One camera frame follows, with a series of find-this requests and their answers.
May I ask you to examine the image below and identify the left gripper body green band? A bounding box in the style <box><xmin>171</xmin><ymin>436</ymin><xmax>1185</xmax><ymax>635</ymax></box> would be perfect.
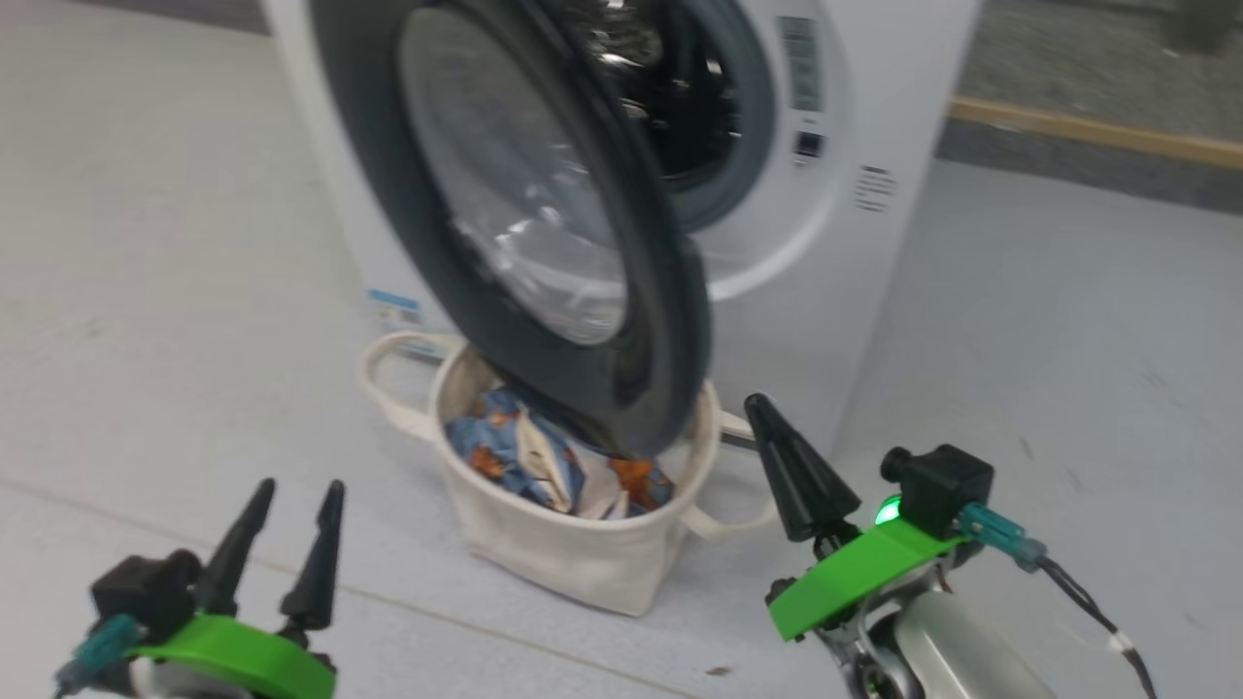
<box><xmin>117</xmin><ymin>612</ymin><xmax>339</xmax><ymax>699</ymax></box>

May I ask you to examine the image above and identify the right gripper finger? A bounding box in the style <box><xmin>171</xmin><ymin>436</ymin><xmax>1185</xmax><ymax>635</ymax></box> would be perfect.
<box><xmin>743</xmin><ymin>392</ymin><xmax>862</xmax><ymax>545</ymax></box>

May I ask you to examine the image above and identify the grey warning sticker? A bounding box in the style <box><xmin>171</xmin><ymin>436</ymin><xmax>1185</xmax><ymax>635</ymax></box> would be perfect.
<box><xmin>775</xmin><ymin>15</ymin><xmax>826</xmax><ymax>115</ymax></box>

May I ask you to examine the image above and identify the blue orange patterned cloth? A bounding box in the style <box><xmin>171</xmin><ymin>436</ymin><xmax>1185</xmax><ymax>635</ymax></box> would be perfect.
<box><xmin>444</xmin><ymin>383</ymin><xmax>676</xmax><ymax>520</ymax></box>

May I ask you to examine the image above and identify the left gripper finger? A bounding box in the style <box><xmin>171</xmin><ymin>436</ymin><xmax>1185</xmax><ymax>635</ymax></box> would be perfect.
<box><xmin>280</xmin><ymin>480</ymin><xmax>347</xmax><ymax>632</ymax></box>
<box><xmin>194</xmin><ymin>478</ymin><xmax>277</xmax><ymax>617</ymax></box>

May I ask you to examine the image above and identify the black cable teal connector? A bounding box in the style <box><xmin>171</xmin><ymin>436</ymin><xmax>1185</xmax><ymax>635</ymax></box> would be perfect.
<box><xmin>55</xmin><ymin>614</ymin><xmax>142</xmax><ymax>695</ymax></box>
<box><xmin>957</xmin><ymin>502</ymin><xmax>1159</xmax><ymax>699</ymax></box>

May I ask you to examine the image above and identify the beige fabric laundry basket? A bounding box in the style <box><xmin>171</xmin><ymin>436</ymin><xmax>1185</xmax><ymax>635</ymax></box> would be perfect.
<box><xmin>356</xmin><ymin>330</ymin><xmax>778</xmax><ymax>618</ymax></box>

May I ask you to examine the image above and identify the blue energy label sticker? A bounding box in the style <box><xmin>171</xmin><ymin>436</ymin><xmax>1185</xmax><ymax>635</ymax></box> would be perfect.
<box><xmin>366</xmin><ymin>287</ymin><xmax>428</xmax><ymax>336</ymax></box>

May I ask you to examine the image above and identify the washing machine door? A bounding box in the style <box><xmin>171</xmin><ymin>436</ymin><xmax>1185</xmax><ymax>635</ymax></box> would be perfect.
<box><xmin>309</xmin><ymin>0</ymin><xmax>713</xmax><ymax>459</ymax></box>

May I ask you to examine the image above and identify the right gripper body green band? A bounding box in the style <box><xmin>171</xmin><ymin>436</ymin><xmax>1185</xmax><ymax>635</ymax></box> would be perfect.
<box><xmin>765</xmin><ymin>495</ymin><xmax>972</xmax><ymax>699</ymax></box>

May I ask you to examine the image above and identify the white front-load washing machine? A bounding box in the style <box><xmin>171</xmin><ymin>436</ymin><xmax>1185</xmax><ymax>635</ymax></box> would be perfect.
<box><xmin>257</xmin><ymin>0</ymin><xmax>984</xmax><ymax>457</ymax></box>

